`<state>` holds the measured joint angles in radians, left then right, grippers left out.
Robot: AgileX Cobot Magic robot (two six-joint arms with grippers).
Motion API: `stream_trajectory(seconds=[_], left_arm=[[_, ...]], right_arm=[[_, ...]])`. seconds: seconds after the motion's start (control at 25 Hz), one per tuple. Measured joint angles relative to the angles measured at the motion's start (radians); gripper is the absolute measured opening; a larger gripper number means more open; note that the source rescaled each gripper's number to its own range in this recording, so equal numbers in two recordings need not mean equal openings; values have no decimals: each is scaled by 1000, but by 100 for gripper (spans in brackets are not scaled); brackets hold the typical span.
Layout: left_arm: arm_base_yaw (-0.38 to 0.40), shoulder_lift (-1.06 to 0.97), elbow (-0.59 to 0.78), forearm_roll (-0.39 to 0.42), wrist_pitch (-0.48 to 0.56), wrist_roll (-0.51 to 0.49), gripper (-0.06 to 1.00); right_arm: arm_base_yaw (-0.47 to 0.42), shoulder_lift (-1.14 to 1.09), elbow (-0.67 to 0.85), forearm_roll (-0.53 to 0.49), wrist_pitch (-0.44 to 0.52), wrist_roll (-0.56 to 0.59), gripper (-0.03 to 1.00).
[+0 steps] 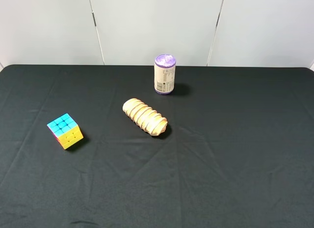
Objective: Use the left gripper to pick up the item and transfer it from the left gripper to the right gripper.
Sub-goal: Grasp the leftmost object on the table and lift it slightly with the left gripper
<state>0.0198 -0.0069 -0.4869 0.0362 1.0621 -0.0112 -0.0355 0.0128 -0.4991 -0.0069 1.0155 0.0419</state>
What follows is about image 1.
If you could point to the colourful puzzle cube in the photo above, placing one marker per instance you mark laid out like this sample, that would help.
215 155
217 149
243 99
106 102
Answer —
65 130

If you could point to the purple-capped cylindrical container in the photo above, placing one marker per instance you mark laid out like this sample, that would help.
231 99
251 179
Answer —
164 73

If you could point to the black tablecloth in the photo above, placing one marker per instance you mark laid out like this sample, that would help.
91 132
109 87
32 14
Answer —
238 150

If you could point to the ridged tan bread loaf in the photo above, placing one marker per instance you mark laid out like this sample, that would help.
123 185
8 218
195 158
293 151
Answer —
145 117

